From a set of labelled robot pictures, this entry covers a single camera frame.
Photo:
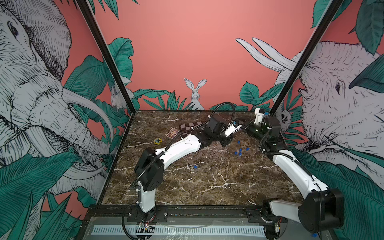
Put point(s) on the black frame post right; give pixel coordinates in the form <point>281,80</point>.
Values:
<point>321,28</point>

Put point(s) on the white slotted cable duct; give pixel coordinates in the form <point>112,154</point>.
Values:
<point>248,231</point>

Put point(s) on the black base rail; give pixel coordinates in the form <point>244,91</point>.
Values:
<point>162,213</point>

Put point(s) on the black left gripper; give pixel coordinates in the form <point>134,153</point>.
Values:
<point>226,140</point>

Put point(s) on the black frame post left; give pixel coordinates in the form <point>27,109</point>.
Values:
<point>88,15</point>

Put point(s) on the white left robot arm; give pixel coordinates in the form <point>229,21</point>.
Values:
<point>152,163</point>

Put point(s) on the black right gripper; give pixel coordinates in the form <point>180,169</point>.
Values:
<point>248,126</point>

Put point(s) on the brown checkered chess board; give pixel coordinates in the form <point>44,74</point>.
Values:
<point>188,126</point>

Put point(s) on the black frame post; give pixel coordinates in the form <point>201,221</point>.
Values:
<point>88,15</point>
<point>321,28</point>

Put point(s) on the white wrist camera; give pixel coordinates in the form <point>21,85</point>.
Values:
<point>259,115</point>
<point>233,127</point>

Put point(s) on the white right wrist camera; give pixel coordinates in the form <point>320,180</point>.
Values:
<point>259,115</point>

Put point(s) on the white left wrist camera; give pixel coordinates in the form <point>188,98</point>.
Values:
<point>233,127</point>

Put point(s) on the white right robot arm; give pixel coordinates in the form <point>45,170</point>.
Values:
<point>322,207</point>

